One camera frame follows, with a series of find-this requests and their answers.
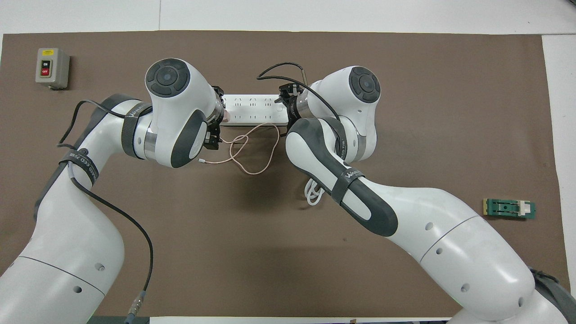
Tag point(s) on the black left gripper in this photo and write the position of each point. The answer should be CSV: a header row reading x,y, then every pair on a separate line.
x,y
218,96

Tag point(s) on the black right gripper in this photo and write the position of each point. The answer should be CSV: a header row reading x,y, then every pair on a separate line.
x,y
291,94

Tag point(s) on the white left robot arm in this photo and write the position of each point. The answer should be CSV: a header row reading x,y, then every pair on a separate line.
x,y
81,252

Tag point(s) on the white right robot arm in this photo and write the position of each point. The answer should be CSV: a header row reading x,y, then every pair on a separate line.
x,y
450,252

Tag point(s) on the white power strip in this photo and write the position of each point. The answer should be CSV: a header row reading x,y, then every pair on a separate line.
x,y
252,110

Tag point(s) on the brown table mat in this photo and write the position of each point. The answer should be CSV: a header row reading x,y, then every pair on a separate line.
x,y
252,252

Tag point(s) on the green clip block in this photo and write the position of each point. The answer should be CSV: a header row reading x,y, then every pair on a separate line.
x,y
504,208

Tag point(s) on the grey on-off switch box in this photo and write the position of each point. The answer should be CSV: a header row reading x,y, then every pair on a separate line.
x,y
56,68

